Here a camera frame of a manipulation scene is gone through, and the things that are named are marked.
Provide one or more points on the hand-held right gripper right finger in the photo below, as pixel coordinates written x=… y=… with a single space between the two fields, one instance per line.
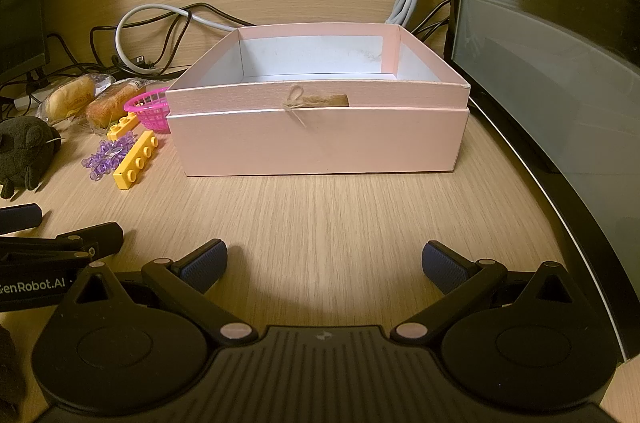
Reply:
x=445 y=267

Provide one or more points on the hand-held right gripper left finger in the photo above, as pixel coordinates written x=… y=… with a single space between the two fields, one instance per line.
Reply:
x=206 y=265

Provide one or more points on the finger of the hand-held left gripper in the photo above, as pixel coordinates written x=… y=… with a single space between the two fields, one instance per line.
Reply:
x=20 y=218
x=75 y=243

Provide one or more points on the dark plush toy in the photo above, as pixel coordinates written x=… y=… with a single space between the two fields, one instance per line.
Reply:
x=25 y=153

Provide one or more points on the purple crystal snowflake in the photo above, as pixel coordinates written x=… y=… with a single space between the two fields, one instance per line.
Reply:
x=107 y=155

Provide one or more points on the long yellow toy brick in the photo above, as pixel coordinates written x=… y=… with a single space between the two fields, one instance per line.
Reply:
x=137 y=160

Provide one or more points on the short yellow toy brick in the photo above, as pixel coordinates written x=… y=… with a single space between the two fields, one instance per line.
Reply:
x=122 y=127

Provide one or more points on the packaged bread roll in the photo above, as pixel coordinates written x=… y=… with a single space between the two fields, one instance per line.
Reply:
x=107 y=105
x=67 y=98

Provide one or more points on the pink plastic basket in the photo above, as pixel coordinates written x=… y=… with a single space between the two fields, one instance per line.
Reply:
x=150 y=110

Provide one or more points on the pink cardboard box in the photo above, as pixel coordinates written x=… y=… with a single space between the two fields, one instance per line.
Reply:
x=320 y=143

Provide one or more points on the white power strip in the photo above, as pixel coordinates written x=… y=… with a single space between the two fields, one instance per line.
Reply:
x=24 y=101

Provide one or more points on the glass-sided computer case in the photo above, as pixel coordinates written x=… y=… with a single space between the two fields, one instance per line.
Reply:
x=550 y=53

